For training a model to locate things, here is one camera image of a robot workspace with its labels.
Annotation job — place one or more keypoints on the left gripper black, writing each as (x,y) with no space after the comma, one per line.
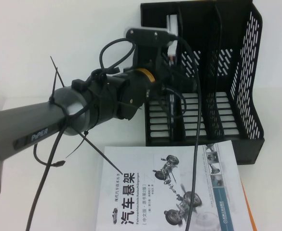
(174,79)

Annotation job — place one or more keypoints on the dark mobile robotics book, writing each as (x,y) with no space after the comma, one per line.
(172,24)

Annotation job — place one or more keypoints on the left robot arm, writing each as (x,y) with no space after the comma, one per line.
(34,120)

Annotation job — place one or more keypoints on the black plastic book stand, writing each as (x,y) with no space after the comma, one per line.
(227,72)

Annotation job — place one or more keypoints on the white automotive suspension book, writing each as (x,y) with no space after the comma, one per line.
(155,154)

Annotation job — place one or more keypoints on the orange cover book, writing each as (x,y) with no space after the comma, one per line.
(250,211)

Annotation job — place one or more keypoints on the black zip tie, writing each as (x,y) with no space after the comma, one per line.
(100,152)
(56,69)

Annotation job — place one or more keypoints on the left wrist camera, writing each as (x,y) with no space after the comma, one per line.
(148,36)

